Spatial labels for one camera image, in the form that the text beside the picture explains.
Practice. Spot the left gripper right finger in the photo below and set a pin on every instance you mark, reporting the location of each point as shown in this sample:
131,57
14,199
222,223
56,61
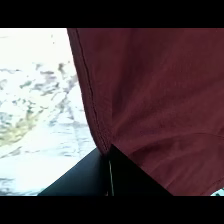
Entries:
133,181

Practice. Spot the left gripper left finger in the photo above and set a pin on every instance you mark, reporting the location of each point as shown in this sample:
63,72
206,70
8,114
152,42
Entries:
85,179

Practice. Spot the dark red garment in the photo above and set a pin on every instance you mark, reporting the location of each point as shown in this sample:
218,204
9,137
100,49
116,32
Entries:
156,96

